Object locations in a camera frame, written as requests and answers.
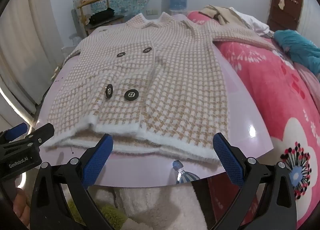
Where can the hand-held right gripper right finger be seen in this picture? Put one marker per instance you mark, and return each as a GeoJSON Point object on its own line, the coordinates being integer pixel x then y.
{"type": "Point", "coordinates": [228, 159]}

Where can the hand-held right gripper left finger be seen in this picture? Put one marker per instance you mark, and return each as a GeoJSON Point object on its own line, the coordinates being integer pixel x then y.
{"type": "Point", "coordinates": [98, 159]}

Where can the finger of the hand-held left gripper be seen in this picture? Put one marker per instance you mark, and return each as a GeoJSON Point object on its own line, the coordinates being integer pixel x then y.
{"type": "Point", "coordinates": [41, 132]}
{"type": "Point", "coordinates": [17, 129]}

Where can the beige white checked coat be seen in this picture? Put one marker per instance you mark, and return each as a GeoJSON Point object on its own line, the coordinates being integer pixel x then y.
{"type": "Point", "coordinates": [162, 74]}

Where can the person's left hand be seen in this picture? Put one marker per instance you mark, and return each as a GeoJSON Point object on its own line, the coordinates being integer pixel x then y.
{"type": "Point", "coordinates": [22, 207]}

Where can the clear bottle with blue cap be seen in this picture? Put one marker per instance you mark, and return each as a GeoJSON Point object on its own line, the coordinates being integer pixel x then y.
{"type": "Point", "coordinates": [183, 177]}

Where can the green cloth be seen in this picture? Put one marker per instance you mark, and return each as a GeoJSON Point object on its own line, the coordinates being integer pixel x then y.
{"type": "Point", "coordinates": [110, 212]}

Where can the pink floral blanket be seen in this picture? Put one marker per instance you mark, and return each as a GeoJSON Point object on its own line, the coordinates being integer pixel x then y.
{"type": "Point", "coordinates": [262, 89]}

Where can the white curtain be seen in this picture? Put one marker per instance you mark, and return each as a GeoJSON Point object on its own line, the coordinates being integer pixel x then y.
{"type": "Point", "coordinates": [27, 44]}

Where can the wooden chair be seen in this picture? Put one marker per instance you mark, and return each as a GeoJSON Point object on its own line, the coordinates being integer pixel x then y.
{"type": "Point", "coordinates": [83, 12]}

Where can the white crumpled cloth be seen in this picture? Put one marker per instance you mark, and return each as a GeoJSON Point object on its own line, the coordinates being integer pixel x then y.
{"type": "Point", "coordinates": [252, 23]}

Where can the paper scrap on door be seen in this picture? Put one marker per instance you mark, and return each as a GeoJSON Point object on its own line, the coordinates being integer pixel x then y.
{"type": "Point", "coordinates": [281, 3]}

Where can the white water dispenser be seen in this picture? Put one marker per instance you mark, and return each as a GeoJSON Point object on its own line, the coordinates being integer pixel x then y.
{"type": "Point", "coordinates": [167, 2]}

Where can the white wall socket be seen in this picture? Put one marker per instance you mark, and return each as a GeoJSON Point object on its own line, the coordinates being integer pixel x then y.
{"type": "Point", "coordinates": [151, 12]}

